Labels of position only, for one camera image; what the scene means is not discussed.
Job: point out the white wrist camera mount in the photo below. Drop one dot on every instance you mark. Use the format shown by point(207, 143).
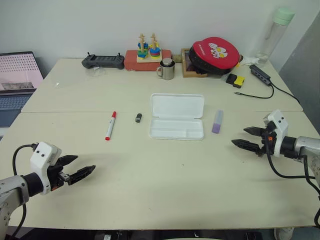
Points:
point(40, 160)
point(281, 125)

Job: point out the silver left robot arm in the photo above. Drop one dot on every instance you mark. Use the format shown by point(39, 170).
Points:
point(10, 187)

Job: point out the red brick-shaped box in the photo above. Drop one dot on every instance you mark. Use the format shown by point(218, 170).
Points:
point(132, 62)

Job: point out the white plastic case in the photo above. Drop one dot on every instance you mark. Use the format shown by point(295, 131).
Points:
point(176, 117)

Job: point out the red and white marker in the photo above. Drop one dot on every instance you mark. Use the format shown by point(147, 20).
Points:
point(110, 126)

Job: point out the crumpled white tissue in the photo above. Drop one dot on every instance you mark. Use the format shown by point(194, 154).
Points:
point(250, 60)

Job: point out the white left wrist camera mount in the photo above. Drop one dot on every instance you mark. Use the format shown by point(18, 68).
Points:
point(40, 160)

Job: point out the red and black round pad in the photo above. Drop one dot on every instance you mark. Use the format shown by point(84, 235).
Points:
point(215, 53)

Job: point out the clear bottle with green lid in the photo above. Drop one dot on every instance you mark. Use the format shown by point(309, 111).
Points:
point(272, 37)

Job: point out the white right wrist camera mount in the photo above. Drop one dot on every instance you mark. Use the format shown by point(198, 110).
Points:
point(281, 125)

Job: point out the stainless steel mug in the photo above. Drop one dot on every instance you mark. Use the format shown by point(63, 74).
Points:
point(167, 70)

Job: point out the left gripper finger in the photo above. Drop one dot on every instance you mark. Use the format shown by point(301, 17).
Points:
point(82, 173)
point(67, 159)

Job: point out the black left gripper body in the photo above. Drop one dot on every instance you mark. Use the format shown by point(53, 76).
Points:
point(56, 177)

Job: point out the clear plastic wrapper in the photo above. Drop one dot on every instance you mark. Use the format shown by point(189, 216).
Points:
point(96, 72)

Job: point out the black drone remote controller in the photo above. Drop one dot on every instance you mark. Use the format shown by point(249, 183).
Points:
point(103, 61)

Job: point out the open laptop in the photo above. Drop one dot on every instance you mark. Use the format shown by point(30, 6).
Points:
point(15, 75)

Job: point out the wooden frame tray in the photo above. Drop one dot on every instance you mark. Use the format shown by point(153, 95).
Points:
point(186, 67)

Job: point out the small black block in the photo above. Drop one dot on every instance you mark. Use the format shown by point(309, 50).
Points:
point(231, 78)

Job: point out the yellow and black eraser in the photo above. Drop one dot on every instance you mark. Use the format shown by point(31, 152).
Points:
point(239, 82)

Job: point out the wooden colourful stacking toy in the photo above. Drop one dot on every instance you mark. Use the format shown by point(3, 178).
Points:
point(147, 53)

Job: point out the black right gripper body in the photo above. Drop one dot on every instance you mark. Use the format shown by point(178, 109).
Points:
point(267, 141)

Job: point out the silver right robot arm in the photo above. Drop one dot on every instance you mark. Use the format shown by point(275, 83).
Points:
point(307, 145)

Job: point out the white shoe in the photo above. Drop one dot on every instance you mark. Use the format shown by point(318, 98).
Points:
point(283, 233)

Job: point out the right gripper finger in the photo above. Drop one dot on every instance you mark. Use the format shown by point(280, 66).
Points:
point(253, 131)
point(246, 146)

